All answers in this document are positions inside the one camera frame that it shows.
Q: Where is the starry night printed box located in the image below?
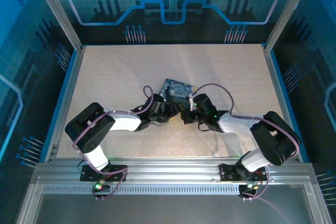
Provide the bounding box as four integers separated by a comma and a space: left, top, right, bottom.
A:
158, 78, 201, 110

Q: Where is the small lit circuit board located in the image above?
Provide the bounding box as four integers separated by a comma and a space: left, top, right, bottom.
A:
92, 181, 111, 195
238, 182, 259, 196

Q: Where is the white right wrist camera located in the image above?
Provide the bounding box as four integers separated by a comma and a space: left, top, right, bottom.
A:
185, 92, 198, 111

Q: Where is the aluminium cross rail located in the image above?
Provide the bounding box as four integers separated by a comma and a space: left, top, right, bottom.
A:
33, 157, 316, 184

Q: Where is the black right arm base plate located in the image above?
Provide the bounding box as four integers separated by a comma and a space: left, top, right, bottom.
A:
218, 162, 268, 183

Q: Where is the slotted grey cable duct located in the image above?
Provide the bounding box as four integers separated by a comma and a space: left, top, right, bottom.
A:
41, 185, 263, 194

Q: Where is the aluminium side rail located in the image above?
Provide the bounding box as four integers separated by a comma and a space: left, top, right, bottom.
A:
261, 43, 310, 162
44, 45, 87, 162

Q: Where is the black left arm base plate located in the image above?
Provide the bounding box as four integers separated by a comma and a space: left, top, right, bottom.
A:
80, 164, 129, 182

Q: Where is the aluminium frame post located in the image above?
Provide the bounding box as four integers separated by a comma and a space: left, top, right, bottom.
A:
29, 0, 85, 51
264, 0, 317, 51

